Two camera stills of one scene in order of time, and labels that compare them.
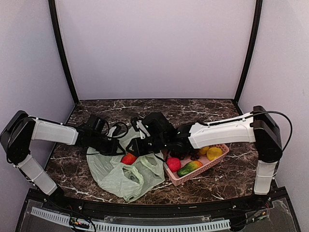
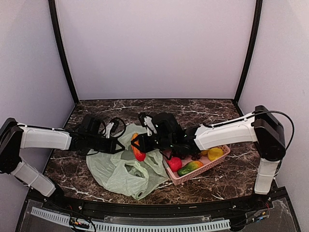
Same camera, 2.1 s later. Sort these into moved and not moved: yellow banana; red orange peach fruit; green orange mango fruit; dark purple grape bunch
Moved: red orange peach fruit
Not moved: green orange mango fruit; yellow banana; dark purple grape bunch
